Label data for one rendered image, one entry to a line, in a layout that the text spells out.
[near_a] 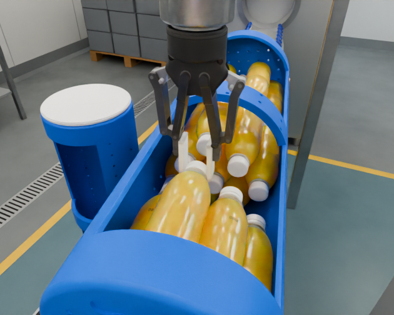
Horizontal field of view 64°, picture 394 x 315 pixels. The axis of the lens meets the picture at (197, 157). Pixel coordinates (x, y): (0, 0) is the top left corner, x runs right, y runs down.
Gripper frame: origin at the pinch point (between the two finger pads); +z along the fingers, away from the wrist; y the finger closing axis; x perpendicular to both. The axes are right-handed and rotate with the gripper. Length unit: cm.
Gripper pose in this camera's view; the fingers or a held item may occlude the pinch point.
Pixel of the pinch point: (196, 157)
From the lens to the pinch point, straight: 50.3
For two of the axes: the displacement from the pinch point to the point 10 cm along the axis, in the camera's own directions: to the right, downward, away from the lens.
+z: 0.0, 8.1, 5.9
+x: -2.4, 5.8, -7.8
